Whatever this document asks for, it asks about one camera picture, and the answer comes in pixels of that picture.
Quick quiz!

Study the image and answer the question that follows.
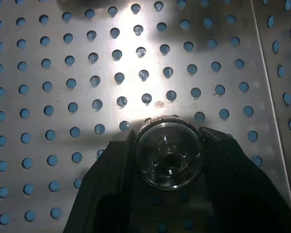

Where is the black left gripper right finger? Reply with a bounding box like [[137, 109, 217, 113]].
[[196, 126, 291, 233]]

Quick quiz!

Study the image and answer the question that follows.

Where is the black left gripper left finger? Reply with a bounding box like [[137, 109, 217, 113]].
[[63, 128, 142, 233]]

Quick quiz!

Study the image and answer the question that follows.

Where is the perforated steel tray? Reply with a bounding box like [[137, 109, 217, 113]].
[[0, 0, 291, 233]]

